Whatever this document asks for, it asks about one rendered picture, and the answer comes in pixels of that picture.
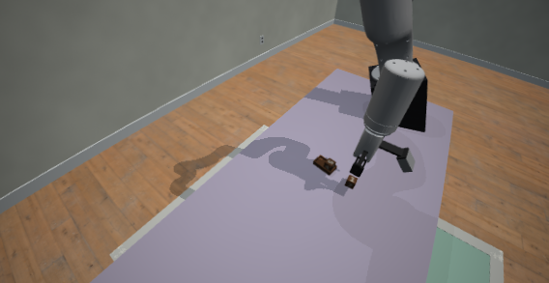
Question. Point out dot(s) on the brown number cube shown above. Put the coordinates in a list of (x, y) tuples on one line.
[(329, 164), (351, 181)]

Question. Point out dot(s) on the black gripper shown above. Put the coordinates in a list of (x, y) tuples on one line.
[(368, 145)]

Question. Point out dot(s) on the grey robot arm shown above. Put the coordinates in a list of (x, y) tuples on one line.
[(384, 22)]

